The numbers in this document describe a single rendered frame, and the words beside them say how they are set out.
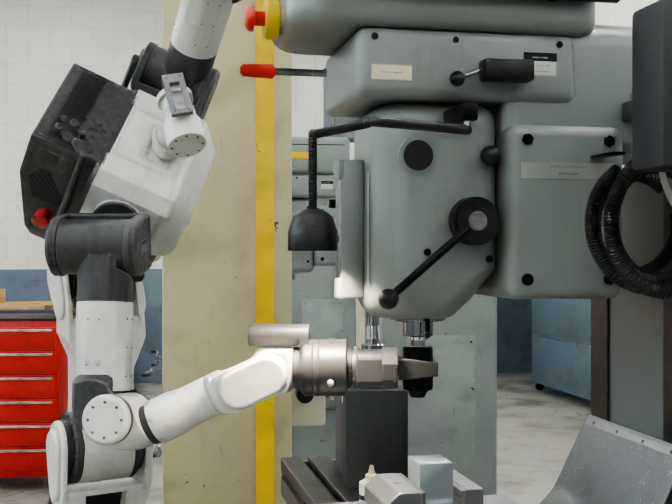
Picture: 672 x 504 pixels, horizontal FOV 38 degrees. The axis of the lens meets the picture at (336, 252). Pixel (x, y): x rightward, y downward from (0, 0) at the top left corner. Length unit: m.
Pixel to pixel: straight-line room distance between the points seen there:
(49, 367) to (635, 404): 4.64
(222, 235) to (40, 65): 7.60
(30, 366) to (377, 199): 4.69
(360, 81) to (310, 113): 9.34
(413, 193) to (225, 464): 1.98
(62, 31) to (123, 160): 9.02
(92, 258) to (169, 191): 0.19
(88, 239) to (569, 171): 0.75
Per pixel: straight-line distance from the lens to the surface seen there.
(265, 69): 1.59
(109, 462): 2.03
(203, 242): 3.19
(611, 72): 1.55
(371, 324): 1.91
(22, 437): 6.06
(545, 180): 1.47
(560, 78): 1.50
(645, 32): 1.32
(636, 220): 1.67
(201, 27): 1.81
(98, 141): 1.72
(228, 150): 3.21
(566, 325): 9.26
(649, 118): 1.30
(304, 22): 1.41
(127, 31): 10.70
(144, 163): 1.72
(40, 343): 5.96
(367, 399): 1.87
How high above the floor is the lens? 1.42
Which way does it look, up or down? level
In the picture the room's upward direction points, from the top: straight up
